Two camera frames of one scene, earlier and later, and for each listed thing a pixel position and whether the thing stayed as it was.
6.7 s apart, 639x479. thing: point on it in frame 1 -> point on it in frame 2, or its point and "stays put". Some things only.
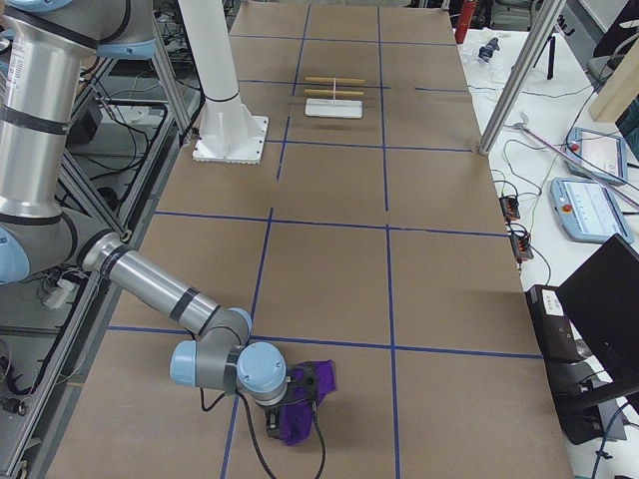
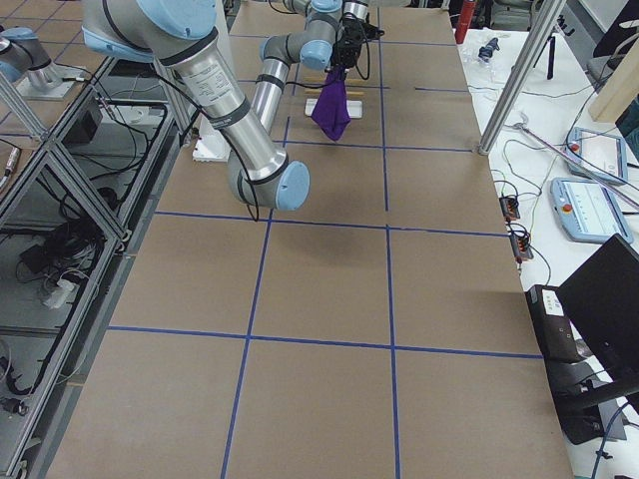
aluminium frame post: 546,17 stays put
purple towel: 297,417 -> 332,110
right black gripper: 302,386 -> 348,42
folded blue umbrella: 486,51 stays put
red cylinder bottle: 464,20 stays put
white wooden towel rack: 333,108 stays put
